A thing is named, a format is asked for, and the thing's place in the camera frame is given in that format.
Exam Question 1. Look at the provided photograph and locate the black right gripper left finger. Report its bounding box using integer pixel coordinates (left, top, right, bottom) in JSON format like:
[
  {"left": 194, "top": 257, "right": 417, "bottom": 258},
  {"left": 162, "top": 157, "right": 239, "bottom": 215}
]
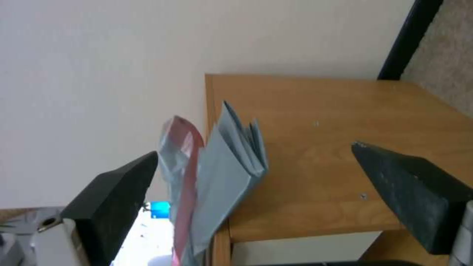
[{"left": 30, "top": 151, "right": 160, "bottom": 266}]

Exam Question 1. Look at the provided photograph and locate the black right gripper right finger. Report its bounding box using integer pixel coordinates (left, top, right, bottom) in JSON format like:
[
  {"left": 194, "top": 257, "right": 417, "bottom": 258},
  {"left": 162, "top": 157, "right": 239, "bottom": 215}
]
[{"left": 351, "top": 141, "right": 473, "bottom": 266}]

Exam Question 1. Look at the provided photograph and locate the small blue box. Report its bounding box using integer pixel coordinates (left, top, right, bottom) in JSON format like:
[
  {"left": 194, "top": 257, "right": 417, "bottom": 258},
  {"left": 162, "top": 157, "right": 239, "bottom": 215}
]
[{"left": 144, "top": 201, "right": 171, "bottom": 219}]

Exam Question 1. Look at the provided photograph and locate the light wooden desk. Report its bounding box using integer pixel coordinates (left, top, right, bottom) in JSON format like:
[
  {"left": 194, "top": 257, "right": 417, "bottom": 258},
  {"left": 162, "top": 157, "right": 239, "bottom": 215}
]
[{"left": 204, "top": 73, "right": 473, "bottom": 266}]

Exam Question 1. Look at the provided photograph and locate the black frame bar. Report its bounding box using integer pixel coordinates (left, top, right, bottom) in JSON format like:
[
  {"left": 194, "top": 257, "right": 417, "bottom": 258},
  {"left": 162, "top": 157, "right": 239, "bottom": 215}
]
[{"left": 376, "top": 0, "right": 444, "bottom": 81}]

